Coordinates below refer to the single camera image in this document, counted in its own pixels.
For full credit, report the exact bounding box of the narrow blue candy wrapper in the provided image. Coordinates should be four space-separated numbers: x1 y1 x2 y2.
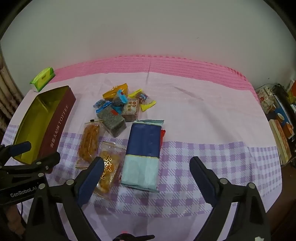
116 90 128 103

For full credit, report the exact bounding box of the rattan furniture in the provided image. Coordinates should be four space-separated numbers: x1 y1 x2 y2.
0 58 23 121

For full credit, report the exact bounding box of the clear orange stick snack packet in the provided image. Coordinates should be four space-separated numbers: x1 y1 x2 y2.
76 119 103 168

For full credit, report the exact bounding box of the dark green block packet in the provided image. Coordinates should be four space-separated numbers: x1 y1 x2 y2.
96 104 127 138

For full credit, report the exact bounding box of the floral printed box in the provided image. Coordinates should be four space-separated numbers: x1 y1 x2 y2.
255 87 277 114

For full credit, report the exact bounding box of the maroon gold tin box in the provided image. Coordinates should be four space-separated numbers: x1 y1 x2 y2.
13 85 77 174

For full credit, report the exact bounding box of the yellow snack packet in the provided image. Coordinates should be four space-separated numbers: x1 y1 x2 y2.
102 83 129 100

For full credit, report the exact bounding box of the brown square snack packet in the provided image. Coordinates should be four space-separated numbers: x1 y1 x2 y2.
122 98 139 122

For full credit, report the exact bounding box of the green tissue pack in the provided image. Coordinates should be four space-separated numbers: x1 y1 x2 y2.
30 67 56 93

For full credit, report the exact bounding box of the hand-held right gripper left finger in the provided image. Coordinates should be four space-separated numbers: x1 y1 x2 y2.
25 157 105 241

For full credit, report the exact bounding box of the person's left hand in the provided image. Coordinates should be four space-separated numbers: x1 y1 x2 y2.
6 204 22 232

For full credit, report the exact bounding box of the small yellow candy packet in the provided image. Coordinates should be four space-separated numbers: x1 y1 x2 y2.
128 89 157 112

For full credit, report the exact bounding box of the clear orange cake packet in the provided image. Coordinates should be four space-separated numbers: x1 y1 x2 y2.
92 141 126 201

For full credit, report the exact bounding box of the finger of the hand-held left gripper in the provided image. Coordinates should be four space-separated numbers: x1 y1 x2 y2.
0 151 61 178
0 141 32 165

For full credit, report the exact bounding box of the orange yellow box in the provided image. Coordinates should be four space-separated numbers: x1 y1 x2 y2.
287 80 296 106

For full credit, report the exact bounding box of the blue orange printed box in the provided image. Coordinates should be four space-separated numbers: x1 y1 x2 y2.
275 102 296 139

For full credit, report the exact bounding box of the blue-ended dark candy packet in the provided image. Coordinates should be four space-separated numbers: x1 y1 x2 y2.
111 102 125 115

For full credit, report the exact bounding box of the black case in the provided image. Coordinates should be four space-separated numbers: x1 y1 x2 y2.
272 84 289 109

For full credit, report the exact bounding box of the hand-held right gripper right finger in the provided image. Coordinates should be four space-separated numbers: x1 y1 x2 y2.
189 156 273 241

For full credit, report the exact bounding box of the large blue packet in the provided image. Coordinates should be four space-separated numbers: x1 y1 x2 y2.
120 119 165 193

